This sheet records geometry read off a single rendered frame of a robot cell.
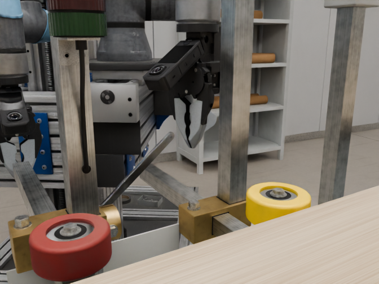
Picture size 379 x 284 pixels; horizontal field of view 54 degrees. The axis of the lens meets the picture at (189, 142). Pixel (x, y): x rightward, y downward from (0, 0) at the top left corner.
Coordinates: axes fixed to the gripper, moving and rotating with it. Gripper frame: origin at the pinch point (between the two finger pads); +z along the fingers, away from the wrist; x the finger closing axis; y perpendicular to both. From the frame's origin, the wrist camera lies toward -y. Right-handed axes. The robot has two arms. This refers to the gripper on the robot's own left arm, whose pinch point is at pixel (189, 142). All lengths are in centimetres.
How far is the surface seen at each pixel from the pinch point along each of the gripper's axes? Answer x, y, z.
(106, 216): -3.3, -21.5, 5.0
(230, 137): -9.7, -1.7, -2.7
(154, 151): 1.5, -7.3, 0.3
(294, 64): 126, 326, 8
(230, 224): -12.8, -5.7, 9.5
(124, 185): 1.7, -13.9, 4.4
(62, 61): -1.7, -24.9, -15.1
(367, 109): 76, 437, 66
